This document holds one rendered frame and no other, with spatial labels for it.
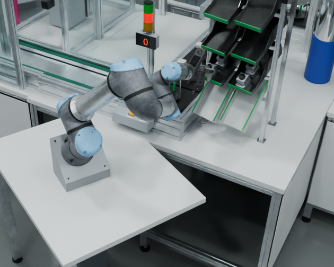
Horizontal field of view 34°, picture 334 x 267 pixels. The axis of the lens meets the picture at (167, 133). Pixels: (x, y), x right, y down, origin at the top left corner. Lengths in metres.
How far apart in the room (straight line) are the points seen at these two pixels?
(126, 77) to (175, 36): 1.79
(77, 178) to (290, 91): 1.41
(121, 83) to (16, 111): 1.41
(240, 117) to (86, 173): 0.79
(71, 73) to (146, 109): 1.29
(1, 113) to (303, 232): 2.01
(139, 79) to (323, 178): 1.73
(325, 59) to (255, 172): 0.96
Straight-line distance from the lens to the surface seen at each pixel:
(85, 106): 2.21
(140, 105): 1.96
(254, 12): 2.48
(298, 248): 3.51
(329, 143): 3.25
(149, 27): 2.88
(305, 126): 2.99
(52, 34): 3.78
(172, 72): 2.29
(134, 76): 1.97
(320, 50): 3.27
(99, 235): 2.30
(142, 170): 2.58
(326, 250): 3.55
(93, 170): 2.50
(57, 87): 3.06
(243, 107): 2.68
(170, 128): 2.74
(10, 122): 3.40
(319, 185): 3.45
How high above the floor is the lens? 2.56
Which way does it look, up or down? 37 degrees down
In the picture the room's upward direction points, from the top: 2 degrees clockwise
